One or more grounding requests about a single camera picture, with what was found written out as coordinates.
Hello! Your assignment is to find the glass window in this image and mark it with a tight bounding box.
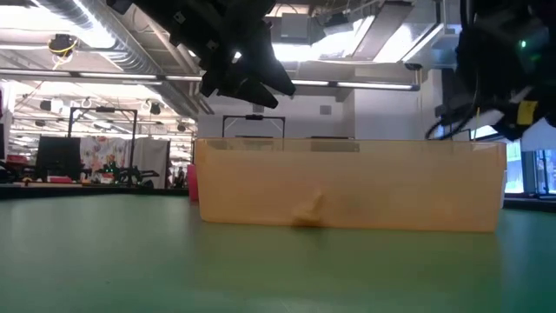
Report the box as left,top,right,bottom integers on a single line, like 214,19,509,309
506,138,556,196

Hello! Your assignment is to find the red plastic basket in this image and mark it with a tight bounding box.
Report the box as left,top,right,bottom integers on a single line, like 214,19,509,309
186,163,200,203

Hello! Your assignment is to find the silver ceiling duct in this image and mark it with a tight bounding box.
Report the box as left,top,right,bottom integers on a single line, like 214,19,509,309
36,0,216,117

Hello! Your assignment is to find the orange translucent plastic basket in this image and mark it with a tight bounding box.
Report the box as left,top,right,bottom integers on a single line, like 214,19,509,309
194,137,508,234

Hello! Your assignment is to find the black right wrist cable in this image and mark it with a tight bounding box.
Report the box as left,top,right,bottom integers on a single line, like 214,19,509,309
425,102,483,141

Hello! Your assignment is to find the white ceiling duct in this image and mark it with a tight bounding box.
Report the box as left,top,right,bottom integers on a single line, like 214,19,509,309
351,0,462,70

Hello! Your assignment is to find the green table mat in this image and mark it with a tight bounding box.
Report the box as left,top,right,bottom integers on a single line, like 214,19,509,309
0,193,556,313

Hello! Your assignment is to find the tall black frame stand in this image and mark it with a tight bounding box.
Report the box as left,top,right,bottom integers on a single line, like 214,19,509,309
66,105,139,188

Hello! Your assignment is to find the floral cloth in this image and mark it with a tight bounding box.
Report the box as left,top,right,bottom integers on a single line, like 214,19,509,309
80,136,136,183

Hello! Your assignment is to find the yellow cable reel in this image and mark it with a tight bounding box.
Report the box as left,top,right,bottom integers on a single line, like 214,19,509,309
46,33,80,57

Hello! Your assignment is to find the gray ceiling unit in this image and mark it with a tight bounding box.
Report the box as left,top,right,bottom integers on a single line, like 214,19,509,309
280,11,312,41

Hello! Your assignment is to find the white cloth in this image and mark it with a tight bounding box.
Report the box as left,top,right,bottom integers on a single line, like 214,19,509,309
132,137,171,189

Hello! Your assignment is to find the ceiling strip light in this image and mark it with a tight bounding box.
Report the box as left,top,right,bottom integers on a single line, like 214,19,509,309
289,78,421,92
0,68,204,83

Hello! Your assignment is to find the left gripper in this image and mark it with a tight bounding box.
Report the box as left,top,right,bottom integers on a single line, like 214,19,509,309
169,0,297,109

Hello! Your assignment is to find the low black frame stand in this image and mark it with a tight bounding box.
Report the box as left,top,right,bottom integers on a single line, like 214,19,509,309
222,114,287,140

